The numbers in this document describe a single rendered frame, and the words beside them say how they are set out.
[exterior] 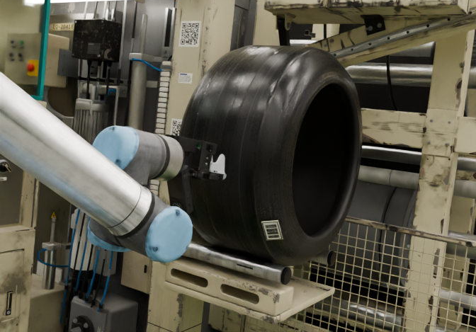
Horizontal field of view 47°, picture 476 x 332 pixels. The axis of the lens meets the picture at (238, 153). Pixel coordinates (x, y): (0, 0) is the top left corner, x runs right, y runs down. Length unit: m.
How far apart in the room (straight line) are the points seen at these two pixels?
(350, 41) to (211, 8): 0.48
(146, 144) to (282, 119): 0.38
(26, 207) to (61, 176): 0.93
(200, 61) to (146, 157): 0.66
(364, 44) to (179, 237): 1.09
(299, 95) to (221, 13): 0.47
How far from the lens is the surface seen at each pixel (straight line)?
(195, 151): 1.16
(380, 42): 1.79
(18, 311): 1.76
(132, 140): 0.99
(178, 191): 1.16
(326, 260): 1.64
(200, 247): 1.53
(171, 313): 1.73
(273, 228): 1.30
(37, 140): 0.77
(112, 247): 1.01
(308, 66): 1.37
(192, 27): 1.66
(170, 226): 0.88
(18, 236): 1.69
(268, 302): 1.40
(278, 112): 1.27
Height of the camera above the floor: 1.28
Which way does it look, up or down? 4 degrees down
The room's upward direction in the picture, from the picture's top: 6 degrees clockwise
